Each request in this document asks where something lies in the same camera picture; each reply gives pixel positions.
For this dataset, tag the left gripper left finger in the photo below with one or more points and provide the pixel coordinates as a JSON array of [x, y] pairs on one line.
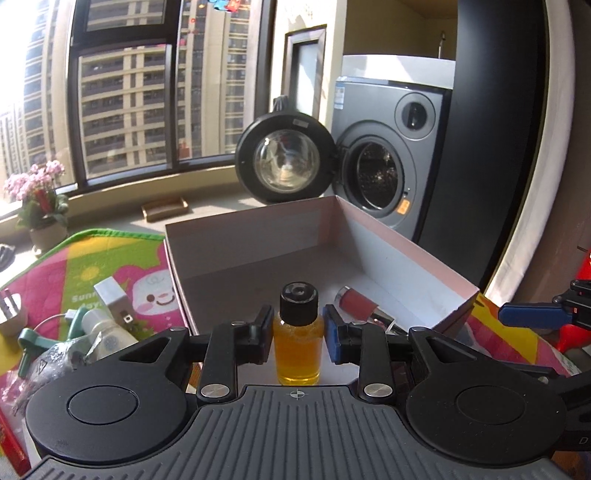
[[134, 402]]

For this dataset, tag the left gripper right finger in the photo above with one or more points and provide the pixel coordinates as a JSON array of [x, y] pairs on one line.
[[455, 400]]

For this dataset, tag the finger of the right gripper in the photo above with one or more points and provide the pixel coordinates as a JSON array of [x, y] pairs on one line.
[[545, 316]]

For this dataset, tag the red lipstick tube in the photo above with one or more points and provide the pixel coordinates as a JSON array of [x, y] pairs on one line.
[[360, 308]]

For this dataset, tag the yellow oil bottle black cap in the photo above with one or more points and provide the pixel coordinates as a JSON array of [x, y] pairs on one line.
[[298, 333]]

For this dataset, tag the red lighter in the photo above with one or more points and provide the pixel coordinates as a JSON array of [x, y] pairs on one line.
[[13, 445]]

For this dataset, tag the white cream tube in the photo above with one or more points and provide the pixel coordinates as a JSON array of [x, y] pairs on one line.
[[105, 335]]

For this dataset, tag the clear plastic bag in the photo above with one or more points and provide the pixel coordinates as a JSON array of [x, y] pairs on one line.
[[57, 361]]

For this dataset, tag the green plastic clip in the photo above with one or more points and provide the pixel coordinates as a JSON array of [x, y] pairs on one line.
[[33, 344]]

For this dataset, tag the white square charger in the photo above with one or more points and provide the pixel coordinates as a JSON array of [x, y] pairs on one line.
[[114, 298]]

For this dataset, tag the white power plug adapter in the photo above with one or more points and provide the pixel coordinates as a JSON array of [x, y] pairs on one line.
[[14, 316]]

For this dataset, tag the colourful cartoon play mat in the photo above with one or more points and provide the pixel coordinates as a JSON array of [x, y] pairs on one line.
[[64, 279]]

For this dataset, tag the pink cardboard box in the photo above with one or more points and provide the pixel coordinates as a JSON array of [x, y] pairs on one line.
[[226, 266]]

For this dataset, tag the pink flower pot plant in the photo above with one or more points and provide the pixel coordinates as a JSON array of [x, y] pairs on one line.
[[43, 211]]

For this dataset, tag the grey washing machine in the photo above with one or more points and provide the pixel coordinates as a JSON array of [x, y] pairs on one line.
[[389, 125]]

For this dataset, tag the washing machine round door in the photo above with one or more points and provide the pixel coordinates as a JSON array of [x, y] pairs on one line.
[[286, 156]]

